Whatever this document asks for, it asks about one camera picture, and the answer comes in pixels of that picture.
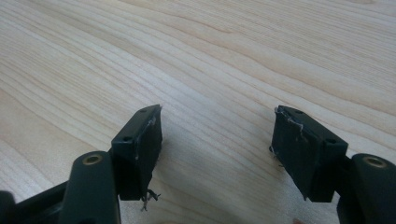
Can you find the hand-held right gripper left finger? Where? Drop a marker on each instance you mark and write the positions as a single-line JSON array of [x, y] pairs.
[[137, 149]]

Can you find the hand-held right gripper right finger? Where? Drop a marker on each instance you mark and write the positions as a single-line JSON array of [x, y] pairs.
[[303, 146]]

